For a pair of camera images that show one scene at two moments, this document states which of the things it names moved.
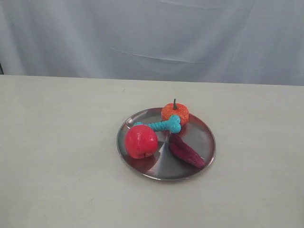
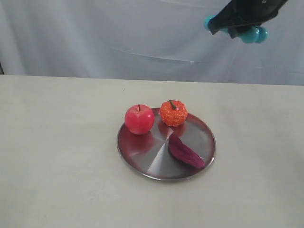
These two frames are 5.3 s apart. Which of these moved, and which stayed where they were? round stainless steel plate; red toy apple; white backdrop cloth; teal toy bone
Moved: teal toy bone; red toy apple
Stayed: white backdrop cloth; round stainless steel plate
